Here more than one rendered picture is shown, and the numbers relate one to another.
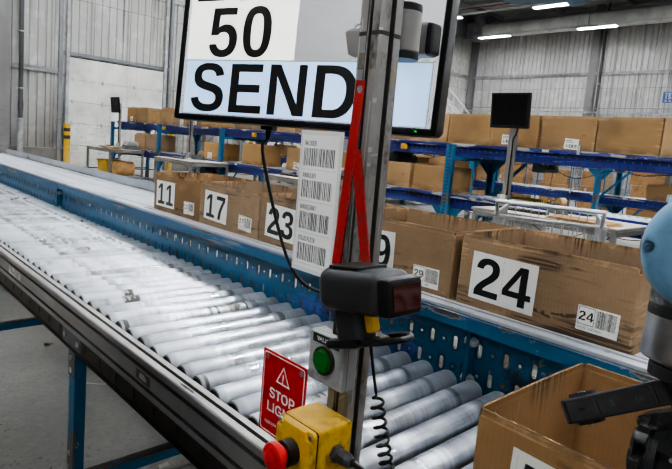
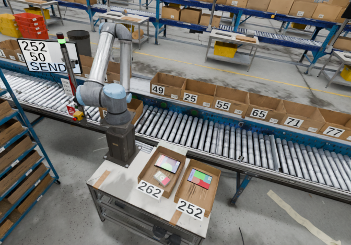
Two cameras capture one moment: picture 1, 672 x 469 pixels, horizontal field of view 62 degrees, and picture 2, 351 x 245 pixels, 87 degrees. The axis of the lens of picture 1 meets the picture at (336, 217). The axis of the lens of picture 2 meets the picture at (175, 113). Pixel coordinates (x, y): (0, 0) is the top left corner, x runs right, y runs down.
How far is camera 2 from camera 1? 1.43 m
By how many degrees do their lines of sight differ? 45
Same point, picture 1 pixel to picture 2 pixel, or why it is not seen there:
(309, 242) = (68, 92)
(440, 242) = (88, 70)
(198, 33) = (27, 56)
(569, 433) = not seen: hidden behind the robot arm
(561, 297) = (110, 79)
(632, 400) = not seen: hidden behind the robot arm
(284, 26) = (47, 56)
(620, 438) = not seen: hidden behind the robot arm
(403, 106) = (75, 70)
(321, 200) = (68, 87)
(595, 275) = (114, 76)
